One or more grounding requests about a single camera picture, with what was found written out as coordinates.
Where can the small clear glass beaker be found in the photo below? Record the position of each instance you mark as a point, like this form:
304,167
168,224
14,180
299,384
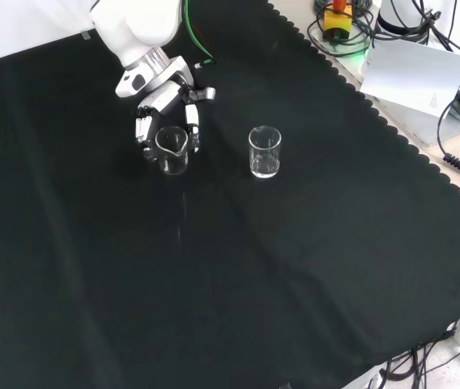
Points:
173,156

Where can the black table cloth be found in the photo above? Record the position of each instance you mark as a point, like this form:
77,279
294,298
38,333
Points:
133,263

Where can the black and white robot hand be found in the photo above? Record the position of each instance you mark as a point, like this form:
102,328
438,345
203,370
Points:
161,93

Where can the pale white board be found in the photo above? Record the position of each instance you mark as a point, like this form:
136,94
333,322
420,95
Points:
412,73

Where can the yellow stop button box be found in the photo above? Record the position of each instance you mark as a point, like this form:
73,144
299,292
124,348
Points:
337,22

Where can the grey tape strip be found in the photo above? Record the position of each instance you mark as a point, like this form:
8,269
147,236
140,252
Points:
86,35

